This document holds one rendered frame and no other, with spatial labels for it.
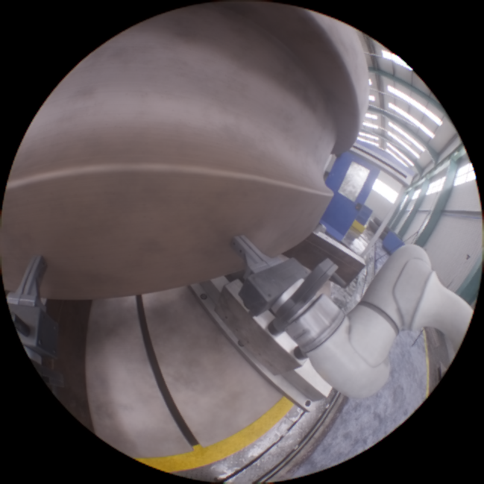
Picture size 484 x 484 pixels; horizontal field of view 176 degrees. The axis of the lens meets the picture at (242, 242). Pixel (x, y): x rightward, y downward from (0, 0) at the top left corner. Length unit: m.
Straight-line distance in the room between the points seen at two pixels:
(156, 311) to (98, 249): 0.74
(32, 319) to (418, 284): 0.48
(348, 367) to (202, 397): 0.71
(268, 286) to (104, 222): 0.25
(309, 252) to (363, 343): 1.45
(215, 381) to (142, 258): 0.72
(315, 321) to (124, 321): 0.90
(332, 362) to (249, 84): 0.54
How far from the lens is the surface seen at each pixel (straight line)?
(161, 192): 0.22
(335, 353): 0.24
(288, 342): 0.62
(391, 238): 8.91
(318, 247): 1.61
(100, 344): 0.98
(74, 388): 0.89
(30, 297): 0.28
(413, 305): 0.27
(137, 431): 0.93
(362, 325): 0.25
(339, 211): 4.56
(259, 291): 0.22
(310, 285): 0.21
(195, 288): 1.00
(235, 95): 0.40
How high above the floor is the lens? 1.17
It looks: 33 degrees down
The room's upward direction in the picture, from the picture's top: 22 degrees clockwise
